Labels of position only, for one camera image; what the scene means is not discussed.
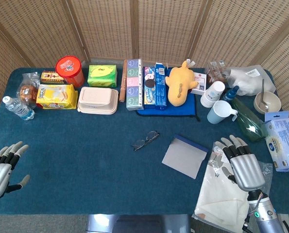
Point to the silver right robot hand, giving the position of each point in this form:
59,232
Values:
246,167

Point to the black eyeglasses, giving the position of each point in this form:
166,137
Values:
152,136

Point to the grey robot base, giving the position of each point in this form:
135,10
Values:
124,224

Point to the bagged white cloth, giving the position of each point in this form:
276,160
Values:
219,194

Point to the green glass bottle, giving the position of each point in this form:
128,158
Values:
249,122

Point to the blue white wipes package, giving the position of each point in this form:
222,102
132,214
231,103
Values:
285,143

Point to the light blue mug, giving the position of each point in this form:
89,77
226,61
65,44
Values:
219,112

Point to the clear plastic water bottle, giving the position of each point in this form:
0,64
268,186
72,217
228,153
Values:
19,109

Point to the beige bowl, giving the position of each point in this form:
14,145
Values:
274,99

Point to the dark blue spray bottle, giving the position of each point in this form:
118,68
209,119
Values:
230,94

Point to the metal spoon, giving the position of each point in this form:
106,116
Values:
262,89

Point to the stack of white paper cups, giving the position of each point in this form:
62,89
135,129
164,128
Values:
212,94

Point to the blue cloth mat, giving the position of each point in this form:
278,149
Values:
183,110

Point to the bagged brown bread bun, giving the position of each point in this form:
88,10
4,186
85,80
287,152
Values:
27,92

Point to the white plastic bag with label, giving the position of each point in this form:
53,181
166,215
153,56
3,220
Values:
248,77

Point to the small white red-print box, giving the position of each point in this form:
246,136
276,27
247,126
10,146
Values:
200,82

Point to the yellow snack package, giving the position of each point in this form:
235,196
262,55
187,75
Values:
56,97

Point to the clear box of brown snacks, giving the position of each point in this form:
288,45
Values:
215,71

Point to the yellow plush toy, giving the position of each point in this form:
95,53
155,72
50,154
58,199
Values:
180,85

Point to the small red yellow snack box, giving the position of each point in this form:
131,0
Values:
50,77

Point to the dark blue biscuit box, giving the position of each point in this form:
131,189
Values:
161,89

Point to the blue cartoon cookie box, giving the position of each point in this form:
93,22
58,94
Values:
149,89

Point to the beige plastic lunch box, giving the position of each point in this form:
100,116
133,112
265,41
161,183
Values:
96,100

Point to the orange tub with red lid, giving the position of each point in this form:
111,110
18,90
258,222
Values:
70,69

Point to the pastel multicolour tissue pack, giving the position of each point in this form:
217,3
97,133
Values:
134,85

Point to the green tissue pack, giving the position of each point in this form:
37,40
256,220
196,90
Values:
101,75

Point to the wooden rolling pin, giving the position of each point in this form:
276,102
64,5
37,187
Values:
123,82

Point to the woven folding screen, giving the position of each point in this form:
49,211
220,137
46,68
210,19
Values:
158,26

